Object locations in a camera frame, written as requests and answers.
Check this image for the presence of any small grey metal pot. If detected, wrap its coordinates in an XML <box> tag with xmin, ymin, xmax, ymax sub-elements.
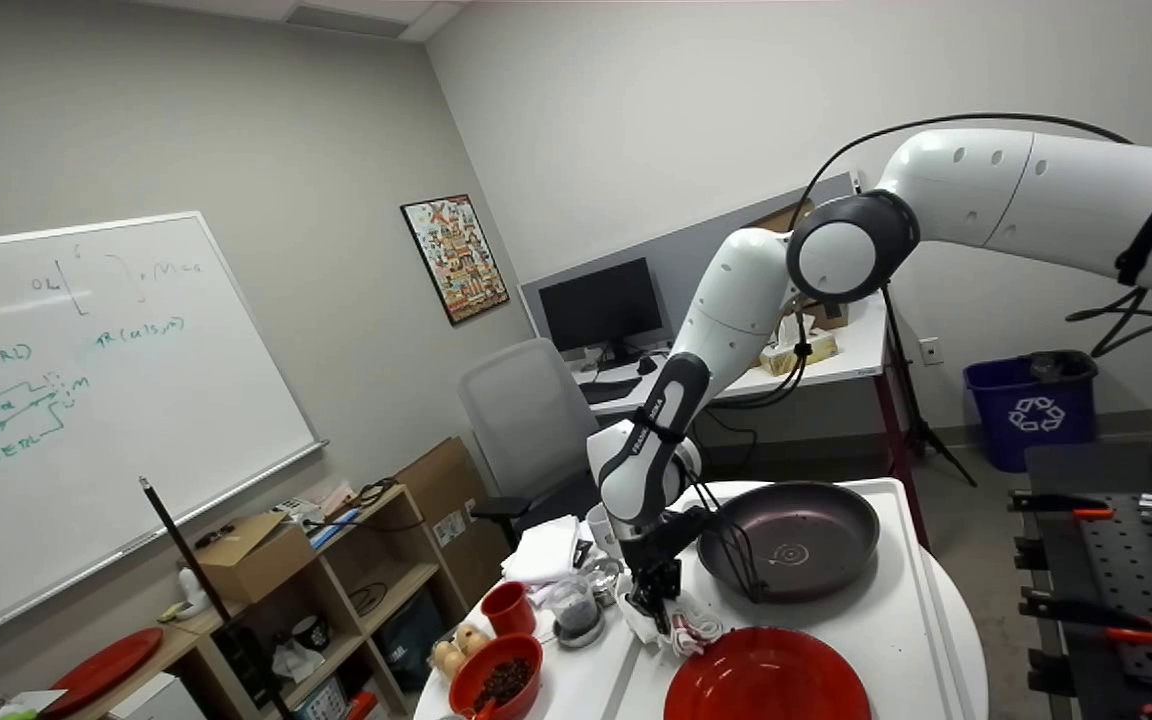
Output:
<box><xmin>548</xmin><ymin>584</ymin><xmax>608</xmax><ymax>658</ymax></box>

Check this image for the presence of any white cloth with red stripes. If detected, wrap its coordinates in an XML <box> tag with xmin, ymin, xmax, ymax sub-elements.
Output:
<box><xmin>612</xmin><ymin>593</ymin><xmax>728</xmax><ymax>667</ymax></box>

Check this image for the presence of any silver metal cup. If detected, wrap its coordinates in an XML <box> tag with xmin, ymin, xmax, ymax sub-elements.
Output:
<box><xmin>580</xmin><ymin>557</ymin><xmax>633</xmax><ymax>614</ymax></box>

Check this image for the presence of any white office desk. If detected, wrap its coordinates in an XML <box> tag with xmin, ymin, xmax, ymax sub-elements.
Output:
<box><xmin>574</xmin><ymin>291</ymin><xmax>897</xmax><ymax>489</ymax></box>

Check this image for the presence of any black thin pole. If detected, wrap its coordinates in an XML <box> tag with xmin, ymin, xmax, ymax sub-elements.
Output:
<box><xmin>138</xmin><ymin>475</ymin><xmax>291</xmax><ymax>720</ymax></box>

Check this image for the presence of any black clamp with orange handle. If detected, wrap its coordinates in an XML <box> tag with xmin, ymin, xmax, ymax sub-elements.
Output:
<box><xmin>1006</xmin><ymin>489</ymin><xmax>1119</xmax><ymax>530</ymax></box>
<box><xmin>1015</xmin><ymin>584</ymin><xmax>1152</xmax><ymax>653</ymax></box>

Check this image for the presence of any black perforated board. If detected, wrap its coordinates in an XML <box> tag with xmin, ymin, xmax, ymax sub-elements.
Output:
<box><xmin>1012</xmin><ymin>446</ymin><xmax>1152</xmax><ymax>700</ymax></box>

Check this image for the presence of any black computer monitor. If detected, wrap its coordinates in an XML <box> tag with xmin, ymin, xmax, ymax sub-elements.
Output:
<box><xmin>534</xmin><ymin>251</ymin><xmax>667</xmax><ymax>374</ymax></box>

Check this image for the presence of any dark frying pan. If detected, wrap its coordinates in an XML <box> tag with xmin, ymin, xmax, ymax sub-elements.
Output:
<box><xmin>662</xmin><ymin>482</ymin><xmax>884</xmax><ymax>609</ymax></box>

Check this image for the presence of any whiteboard with green writing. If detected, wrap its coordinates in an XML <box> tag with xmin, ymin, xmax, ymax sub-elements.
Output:
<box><xmin>0</xmin><ymin>210</ymin><xmax>329</xmax><ymax>664</ymax></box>

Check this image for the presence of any red cup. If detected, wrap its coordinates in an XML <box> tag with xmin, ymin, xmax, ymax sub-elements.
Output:
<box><xmin>481</xmin><ymin>581</ymin><xmax>540</xmax><ymax>639</ymax></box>

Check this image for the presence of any red round disc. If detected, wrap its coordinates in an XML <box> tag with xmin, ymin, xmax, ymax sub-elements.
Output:
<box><xmin>42</xmin><ymin>629</ymin><xmax>168</xmax><ymax>720</ymax></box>

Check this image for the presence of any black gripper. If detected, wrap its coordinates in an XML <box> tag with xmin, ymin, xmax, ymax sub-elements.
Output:
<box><xmin>625</xmin><ymin>509</ymin><xmax>698</xmax><ymax>637</ymax></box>

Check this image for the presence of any grey office chair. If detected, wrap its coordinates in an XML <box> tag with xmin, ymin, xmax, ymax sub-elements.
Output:
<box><xmin>458</xmin><ymin>335</ymin><xmax>662</xmax><ymax>539</ymax></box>

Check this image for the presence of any wooden shelf unit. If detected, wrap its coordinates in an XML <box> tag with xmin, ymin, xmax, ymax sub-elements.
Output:
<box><xmin>151</xmin><ymin>482</ymin><xmax>478</xmax><ymax>720</ymax></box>

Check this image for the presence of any red bowl with dark contents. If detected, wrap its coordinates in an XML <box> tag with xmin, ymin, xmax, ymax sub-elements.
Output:
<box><xmin>447</xmin><ymin>632</ymin><xmax>548</xmax><ymax>720</ymax></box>

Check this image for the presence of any red plate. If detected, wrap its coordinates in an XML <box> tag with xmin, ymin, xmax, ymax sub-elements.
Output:
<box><xmin>664</xmin><ymin>626</ymin><xmax>875</xmax><ymax>720</ymax></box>

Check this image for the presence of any plain white napkin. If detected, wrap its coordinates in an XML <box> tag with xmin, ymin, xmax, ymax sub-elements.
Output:
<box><xmin>498</xmin><ymin>514</ymin><xmax>593</xmax><ymax>593</ymax></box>

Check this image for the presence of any flat brown cardboard box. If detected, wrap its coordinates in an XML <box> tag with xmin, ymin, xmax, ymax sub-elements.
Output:
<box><xmin>193</xmin><ymin>514</ymin><xmax>321</xmax><ymax>614</ymax></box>

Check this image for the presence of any blue recycling bin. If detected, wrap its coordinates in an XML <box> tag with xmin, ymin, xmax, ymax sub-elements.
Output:
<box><xmin>962</xmin><ymin>350</ymin><xmax>1103</xmax><ymax>475</ymax></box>

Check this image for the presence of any black tripod stand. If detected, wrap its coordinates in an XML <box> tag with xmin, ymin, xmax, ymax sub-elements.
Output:
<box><xmin>872</xmin><ymin>284</ymin><xmax>981</xmax><ymax>493</ymax></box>

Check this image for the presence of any framed colourful poster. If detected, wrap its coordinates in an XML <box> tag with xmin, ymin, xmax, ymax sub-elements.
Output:
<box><xmin>395</xmin><ymin>191</ymin><xmax>514</xmax><ymax>327</ymax></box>

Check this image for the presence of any white container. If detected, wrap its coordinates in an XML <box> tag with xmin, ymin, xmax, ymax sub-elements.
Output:
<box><xmin>103</xmin><ymin>667</ymin><xmax>208</xmax><ymax>720</ymax></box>

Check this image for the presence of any black keyboard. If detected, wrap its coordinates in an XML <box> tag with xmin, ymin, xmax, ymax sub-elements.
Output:
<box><xmin>580</xmin><ymin>378</ymin><xmax>650</xmax><ymax>407</ymax></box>

